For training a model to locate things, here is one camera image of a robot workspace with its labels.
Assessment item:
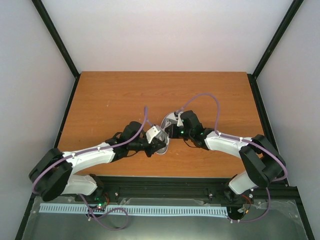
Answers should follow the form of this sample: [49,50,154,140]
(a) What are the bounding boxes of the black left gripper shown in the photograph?
[129,137,167,158]

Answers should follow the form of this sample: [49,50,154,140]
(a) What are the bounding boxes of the white shoelace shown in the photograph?
[161,119,172,130]

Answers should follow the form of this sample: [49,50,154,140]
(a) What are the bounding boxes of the grey canvas sneaker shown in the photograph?
[159,111,177,146]

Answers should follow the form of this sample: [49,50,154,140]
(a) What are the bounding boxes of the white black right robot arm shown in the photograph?
[161,110,288,195]

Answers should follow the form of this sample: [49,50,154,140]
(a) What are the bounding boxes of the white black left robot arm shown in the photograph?
[29,121,169,202]

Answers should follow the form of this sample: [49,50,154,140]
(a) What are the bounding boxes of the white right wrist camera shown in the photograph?
[174,111,184,127]

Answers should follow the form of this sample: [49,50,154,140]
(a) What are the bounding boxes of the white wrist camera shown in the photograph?
[174,111,184,127]
[145,125,163,144]

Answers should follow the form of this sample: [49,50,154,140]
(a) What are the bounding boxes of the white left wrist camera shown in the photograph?
[145,125,163,144]

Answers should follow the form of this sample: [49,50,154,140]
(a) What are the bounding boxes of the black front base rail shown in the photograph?
[32,175,300,203]

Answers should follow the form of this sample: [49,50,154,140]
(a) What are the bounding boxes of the light blue slotted cable duct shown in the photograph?
[38,203,228,218]

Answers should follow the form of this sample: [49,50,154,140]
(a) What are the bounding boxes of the black left table side rail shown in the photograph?
[15,74,81,240]

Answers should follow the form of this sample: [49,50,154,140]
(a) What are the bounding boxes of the grey metal base plate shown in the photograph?
[22,197,308,240]

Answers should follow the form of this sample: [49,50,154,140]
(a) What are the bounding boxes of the black aluminium frame post left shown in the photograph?
[31,0,80,79]

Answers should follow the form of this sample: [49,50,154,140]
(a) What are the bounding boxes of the black aluminium frame post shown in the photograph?
[31,0,80,79]
[252,0,304,80]

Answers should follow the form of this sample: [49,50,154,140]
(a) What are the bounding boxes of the black aluminium frame post right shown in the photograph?
[252,0,304,80]

